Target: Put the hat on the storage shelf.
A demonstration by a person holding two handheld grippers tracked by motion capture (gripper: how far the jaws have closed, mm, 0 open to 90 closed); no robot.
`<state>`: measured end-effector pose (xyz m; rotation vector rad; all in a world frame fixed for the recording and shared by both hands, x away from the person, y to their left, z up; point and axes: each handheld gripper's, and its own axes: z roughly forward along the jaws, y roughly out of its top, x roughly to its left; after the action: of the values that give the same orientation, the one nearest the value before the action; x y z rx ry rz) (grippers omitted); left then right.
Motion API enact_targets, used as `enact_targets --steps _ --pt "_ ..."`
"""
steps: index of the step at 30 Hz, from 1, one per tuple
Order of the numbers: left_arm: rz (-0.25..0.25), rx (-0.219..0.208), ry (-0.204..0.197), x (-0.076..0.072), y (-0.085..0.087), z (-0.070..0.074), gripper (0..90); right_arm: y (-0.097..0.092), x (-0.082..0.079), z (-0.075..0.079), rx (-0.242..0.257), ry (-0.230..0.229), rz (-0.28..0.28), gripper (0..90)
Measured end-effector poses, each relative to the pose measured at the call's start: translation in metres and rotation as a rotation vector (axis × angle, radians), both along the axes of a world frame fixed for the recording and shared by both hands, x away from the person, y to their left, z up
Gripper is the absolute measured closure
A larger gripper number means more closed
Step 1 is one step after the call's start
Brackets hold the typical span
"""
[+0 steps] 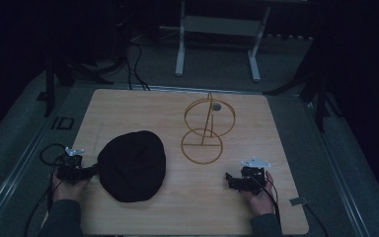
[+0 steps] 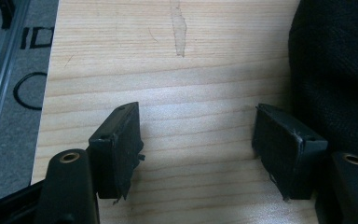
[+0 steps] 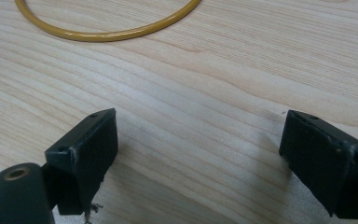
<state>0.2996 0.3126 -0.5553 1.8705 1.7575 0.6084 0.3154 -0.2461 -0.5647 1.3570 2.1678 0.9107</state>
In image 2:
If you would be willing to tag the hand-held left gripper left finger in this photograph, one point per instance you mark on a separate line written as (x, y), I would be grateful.
(115, 152)

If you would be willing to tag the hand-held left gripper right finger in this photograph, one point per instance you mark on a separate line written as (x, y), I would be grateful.
(287, 152)

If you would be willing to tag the black knitted cloth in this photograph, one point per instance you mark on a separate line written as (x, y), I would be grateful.
(335, 74)

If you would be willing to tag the aluminium frame rail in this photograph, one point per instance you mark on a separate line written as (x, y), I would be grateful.
(0, 68)

